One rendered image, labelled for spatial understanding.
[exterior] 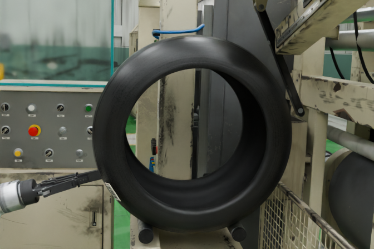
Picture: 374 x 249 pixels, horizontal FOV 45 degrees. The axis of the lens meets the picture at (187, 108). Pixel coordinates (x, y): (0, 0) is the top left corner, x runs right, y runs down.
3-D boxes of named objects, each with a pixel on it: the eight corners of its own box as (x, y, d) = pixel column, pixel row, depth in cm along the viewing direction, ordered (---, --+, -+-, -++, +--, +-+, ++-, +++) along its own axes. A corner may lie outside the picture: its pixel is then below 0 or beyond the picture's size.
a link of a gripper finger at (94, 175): (77, 174, 139) (77, 175, 138) (99, 169, 139) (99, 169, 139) (79, 184, 139) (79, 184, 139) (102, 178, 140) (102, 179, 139)
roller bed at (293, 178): (250, 184, 188) (254, 113, 184) (284, 184, 190) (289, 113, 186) (264, 200, 169) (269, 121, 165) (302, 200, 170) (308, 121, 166)
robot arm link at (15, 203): (4, 179, 141) (23, 174, 141) (12, 207, 142) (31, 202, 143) (-5, 188, 132) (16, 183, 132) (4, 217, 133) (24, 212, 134)
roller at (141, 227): (147, 190, 167) (149, 202, 168) (135, 193, 167) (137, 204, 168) (152, 228, 133) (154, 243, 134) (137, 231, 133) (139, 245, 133)
